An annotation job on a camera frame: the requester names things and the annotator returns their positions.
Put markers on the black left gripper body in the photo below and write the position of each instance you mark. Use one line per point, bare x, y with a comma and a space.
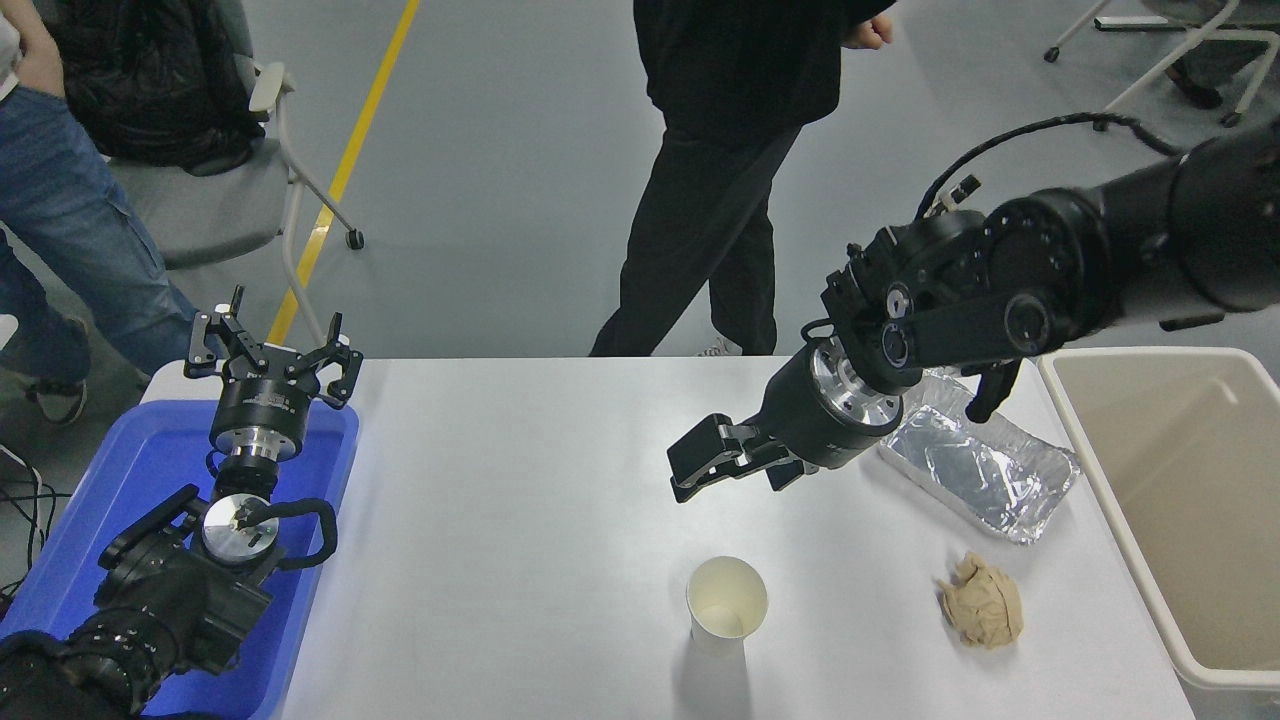
262, 405

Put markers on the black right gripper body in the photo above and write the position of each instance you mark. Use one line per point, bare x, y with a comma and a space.
800, 420

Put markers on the white paper cup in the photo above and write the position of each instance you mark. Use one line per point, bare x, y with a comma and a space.
725, 610

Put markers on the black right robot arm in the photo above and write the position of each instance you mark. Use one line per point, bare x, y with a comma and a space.
1100, 240

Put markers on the person's hand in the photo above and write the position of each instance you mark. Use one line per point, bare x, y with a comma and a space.
870, 33

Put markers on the blue plastic tray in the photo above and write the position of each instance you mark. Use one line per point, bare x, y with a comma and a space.
130, 460

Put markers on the silver foil tray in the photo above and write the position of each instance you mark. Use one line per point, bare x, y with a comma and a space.
980, 475

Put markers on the person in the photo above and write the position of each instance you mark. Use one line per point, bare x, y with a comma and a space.
70, 220
720, 150

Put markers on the crumpled tan paper ball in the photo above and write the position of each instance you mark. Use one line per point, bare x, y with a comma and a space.
982, 605

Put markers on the black jacket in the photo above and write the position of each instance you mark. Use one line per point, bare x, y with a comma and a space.
150, 90

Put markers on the large pale plastic bin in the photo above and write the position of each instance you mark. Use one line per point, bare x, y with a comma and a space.
1190, 480

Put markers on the black shoe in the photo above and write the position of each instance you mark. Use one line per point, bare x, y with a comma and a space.
1195, 90

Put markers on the white table foot bar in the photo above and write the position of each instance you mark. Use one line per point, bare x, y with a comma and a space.
1140, 22

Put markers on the grey chair white frame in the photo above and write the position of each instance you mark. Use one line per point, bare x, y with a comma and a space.
200, 200

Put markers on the white wheeled chair frame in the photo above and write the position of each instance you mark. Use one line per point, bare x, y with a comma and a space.
1150, 80

